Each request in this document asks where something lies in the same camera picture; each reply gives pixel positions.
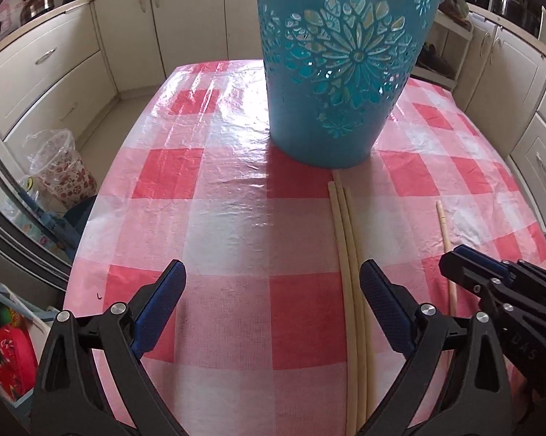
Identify floral trash bin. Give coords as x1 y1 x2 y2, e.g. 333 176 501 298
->
25 129 99 212

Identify white narrow trolley rack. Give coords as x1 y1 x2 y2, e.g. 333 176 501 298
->
413 9 476 87

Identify wooden chopstick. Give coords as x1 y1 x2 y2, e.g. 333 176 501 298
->
434 200 459 318
327 181 362 436
335 173 377 436

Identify black rice cooker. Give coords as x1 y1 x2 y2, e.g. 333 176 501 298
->
497 0 534 28

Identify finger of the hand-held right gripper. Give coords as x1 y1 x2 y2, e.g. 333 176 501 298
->
440 251 506 301
455 244 513 279

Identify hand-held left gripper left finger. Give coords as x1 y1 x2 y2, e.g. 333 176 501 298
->
30 259 187 436

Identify red floral cloth bag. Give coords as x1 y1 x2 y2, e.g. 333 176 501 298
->
0 297 34 403

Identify blue dustpan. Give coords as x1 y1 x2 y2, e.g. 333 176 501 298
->
37 193 97 248

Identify white lower kitchen cabinets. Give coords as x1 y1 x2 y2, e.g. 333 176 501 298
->
0 0 546 201

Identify steel kettle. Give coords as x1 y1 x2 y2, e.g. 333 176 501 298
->
19 0 56 23

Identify blue perforated plastic basket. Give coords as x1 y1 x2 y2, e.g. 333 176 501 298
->
253 0 445 169

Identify red checkered plastic tablecloth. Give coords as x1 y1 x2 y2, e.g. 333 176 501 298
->
62 57 546 436

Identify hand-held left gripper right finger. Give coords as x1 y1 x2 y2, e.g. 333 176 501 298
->
359 259 514 436

